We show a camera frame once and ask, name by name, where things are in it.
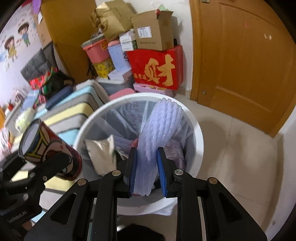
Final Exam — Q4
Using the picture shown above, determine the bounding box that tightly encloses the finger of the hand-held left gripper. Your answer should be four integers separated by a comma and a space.
14, 153, 73, 193
0, 153, 35, 181

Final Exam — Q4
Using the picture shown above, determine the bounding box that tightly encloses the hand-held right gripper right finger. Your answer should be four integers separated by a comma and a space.
157, 147, 267, 241

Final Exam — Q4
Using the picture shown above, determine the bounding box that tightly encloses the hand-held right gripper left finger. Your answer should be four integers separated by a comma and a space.
24, 147, 138, 241

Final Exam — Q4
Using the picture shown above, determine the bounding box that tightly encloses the red cartoon drink can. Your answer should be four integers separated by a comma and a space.
18, 118, 83, 181

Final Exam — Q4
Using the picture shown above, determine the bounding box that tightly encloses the purple milk carton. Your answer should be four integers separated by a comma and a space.
165, 139, 186, 171

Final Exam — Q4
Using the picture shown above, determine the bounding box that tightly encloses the beige packet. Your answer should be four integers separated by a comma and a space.
84, 134, 116, 176

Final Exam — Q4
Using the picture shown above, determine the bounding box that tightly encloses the white rimmed trash bin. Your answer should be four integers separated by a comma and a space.
73, 93, 204, 215

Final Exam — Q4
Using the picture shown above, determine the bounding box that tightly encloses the white foam net sleeve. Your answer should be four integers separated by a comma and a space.
133, 98, 183, 196

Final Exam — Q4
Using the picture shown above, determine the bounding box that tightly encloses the translucent bin liner bag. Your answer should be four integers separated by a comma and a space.
80, 98, 201, 216

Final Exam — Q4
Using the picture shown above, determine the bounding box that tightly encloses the striped tablecloth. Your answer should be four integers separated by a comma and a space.
0, 80, 110, 209

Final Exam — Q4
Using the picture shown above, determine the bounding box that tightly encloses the green white tissue pack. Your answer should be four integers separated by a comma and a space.
15, 108, 36, 133

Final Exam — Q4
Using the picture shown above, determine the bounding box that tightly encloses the dark blue glasses case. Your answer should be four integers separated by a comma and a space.
45, 86, 74, 110

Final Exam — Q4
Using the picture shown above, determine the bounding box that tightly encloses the blue plaid folded cloth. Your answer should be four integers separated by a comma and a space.
23, 90, 40, 109

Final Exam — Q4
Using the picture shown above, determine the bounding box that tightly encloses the pink plastic stool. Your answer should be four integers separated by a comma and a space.
109, 88, 136, 100

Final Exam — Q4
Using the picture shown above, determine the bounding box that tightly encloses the black handbag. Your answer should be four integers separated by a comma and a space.
39, 71, 75, 102

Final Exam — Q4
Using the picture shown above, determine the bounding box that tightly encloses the pink flat box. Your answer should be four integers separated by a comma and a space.
133, 83, 174, 98

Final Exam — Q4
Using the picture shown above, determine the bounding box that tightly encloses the red green plaid bag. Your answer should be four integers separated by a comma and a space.
29, 67, 58, 90

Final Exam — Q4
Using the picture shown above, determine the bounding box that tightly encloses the grey storage bin white lid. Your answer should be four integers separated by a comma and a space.
96, 77, 134, 96

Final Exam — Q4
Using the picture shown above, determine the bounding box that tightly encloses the grey quilted chair cushion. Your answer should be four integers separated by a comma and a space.
21, 43, 56, 81

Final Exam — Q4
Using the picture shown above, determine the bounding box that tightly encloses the yellow patterned box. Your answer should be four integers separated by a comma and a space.
93, 58, 115, 78

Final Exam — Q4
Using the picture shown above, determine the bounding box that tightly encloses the red gift box gold print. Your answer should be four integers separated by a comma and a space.
126, 45, 184, 91

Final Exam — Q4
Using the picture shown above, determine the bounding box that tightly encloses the lavender bucket with pink lid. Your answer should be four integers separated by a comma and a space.
107, 40, 132, 72

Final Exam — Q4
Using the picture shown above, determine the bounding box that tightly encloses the pink plastic storage bin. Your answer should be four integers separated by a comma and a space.
83, 42, 110, 63

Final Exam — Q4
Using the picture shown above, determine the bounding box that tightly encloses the white green medicine box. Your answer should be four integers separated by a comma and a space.
119, 30, 136, 42
121, 40, 137, 52

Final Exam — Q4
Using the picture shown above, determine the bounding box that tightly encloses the wooden door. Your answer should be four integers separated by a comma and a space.
189, 0, 296, 138

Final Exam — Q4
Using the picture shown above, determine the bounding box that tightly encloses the wooden wardrobe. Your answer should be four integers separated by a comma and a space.
35, 0, 100, 81

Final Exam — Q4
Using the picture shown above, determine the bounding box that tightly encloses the brown cardboard box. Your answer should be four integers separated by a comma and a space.
131, 10, 174, 51

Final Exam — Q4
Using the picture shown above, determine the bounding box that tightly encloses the gold paper gift bag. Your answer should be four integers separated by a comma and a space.
90, 2, 137, 42

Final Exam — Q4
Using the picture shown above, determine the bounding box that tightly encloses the cartoon couple wall sticker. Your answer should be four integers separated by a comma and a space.
0, 11, 35, 67

